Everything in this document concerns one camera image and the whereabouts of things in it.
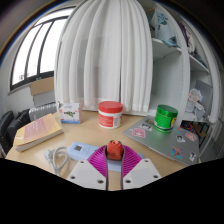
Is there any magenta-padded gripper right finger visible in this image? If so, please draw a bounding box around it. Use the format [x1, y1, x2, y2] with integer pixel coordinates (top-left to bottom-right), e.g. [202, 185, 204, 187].
[120, 145, 163, 191]

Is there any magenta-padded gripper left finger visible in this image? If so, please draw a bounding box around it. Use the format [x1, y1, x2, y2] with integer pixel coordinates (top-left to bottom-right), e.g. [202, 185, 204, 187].
[66, 145, 109, 192]

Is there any orange charger block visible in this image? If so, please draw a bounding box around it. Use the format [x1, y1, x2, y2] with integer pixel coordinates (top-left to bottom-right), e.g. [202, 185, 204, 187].
[105, 139, 125, 162]

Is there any light blue power strip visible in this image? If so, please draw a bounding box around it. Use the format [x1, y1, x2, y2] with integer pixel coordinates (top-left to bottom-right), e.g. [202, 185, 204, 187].
[66, 141, 146, 173]

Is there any grey laptop with stickers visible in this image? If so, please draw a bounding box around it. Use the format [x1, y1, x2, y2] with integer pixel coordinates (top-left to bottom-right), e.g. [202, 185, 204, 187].
[122, 115, 201, 167]

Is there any white jar with red lid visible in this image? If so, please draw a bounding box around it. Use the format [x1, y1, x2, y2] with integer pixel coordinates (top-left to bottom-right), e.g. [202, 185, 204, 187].
[97, 100, 124, 130]

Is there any green round tin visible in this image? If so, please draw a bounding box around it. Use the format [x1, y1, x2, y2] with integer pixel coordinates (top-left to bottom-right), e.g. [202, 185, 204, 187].
[153, 104, 179, 134]

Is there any small white printed box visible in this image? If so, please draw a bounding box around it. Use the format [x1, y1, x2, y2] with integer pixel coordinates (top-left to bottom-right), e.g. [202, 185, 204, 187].
[57, 101, 83, 125]

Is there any yellow and pink book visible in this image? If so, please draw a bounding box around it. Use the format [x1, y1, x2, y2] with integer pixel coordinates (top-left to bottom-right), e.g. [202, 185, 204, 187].
[13, 113, 65, 153]

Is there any colourful patterned bag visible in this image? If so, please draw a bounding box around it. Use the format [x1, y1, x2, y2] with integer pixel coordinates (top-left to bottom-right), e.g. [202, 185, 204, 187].
[179, 120, 202, 138]

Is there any white radiator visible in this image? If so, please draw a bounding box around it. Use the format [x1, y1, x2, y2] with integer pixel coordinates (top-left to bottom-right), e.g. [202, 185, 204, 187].
[28, 101, 58, 122]

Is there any black bag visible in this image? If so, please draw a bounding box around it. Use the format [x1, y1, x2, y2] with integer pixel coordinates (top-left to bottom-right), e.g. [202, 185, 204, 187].
[0, 109, 32, 156]

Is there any brown cardboard box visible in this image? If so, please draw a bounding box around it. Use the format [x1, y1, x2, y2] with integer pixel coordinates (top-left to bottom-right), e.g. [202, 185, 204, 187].
[29, 76, 56, 98]

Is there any white shelf unit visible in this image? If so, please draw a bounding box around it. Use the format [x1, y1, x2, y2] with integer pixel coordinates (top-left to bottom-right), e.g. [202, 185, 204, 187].
[138, 0, 223, 125]

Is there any white curtain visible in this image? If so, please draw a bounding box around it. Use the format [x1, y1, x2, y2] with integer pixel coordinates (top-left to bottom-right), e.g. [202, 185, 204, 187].
[54, 0, 154, 114]

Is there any dark-framed window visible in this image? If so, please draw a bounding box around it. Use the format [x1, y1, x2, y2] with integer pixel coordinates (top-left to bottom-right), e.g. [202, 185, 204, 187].
[9, 6, 76, 93]

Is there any white power cable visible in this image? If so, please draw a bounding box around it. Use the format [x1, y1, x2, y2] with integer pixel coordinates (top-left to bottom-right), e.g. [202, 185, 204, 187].
[44, 146, 70, 177]

